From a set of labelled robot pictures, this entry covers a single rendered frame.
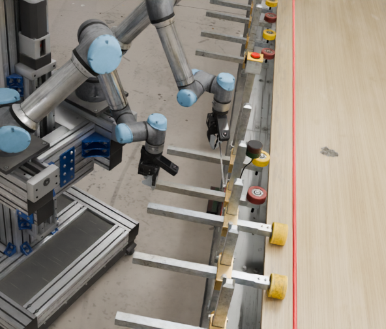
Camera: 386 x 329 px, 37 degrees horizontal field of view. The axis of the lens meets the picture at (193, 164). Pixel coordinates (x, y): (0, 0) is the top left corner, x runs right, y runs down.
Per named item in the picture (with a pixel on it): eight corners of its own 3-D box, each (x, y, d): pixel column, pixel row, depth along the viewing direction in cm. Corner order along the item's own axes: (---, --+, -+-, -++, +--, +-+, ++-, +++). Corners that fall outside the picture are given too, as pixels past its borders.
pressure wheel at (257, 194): (242, 216, 240) (247, 196, 233) (243, 203, 246) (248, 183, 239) (261, 220, 240) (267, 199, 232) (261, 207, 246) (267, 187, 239)
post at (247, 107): (224, 190, 274) (243, 105, 243) (225, 185, 276) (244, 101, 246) (231, 191, 273) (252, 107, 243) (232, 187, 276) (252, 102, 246)
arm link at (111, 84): (66, 14, 199) (107, 118, 234) (73, 29, 192) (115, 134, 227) (97, 2, 201) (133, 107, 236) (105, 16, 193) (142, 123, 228)
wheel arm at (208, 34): (199, 37, 359) (201, 31, 357) (200, 34, 362) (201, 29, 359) (268, 50, 358) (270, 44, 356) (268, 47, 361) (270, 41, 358)
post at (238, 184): (213, 271, 235) (234, 182, 205) (214, 264, 238) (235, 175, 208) (222, 272, 235) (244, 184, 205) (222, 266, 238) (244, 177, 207)
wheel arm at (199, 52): (194, 56, 340) (195, 49, 337) (195, 53, 343) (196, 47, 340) (267, 70, 339) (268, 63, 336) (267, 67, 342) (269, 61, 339)
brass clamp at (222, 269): (211, 289, 193) (214, 279, 189) (216, 259, 203) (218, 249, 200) (229, 292, 192) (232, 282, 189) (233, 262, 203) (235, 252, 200)
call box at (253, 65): (244, 73, 262) (247, 58, 257) (244, 66, 267) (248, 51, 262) (259, 76, 261) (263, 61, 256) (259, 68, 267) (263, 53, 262)
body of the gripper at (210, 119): (221, 123, 257) (225, 100, 249) (226, 135, 251) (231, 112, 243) (205, 124, 255) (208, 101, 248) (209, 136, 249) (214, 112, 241)
